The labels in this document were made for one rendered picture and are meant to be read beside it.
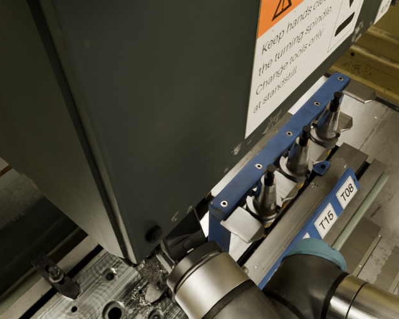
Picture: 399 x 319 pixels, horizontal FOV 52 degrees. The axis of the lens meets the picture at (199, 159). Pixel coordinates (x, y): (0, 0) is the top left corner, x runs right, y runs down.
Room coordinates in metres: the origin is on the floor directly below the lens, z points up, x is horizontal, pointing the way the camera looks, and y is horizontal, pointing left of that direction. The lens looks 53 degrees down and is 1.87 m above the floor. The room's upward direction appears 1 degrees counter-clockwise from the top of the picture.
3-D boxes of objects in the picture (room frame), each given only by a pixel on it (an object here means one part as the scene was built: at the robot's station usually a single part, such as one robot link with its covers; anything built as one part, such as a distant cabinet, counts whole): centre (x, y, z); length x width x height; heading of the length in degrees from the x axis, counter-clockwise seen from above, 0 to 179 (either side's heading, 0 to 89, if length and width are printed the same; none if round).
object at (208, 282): (0.16, -0.01, 1.43); 0.08 x 0.05 x 0.08; 127
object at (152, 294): (0.34, 0.07, 0.97); 0.13 x 0.03 x 0.15; 139
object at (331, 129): (0.56, -0.26, 1.26); 0.04 x 0.04 x 0.07
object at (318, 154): (0.51, -0.22, 1.21); 0.07 x 0.05 x 0.01; 49
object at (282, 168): (0.47, -0.19, 1.21); 0.06 x 0.06 x 0.03
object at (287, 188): (0.43, -0.15, 1.21); 0.07 x 0.05 x 0.01; 49
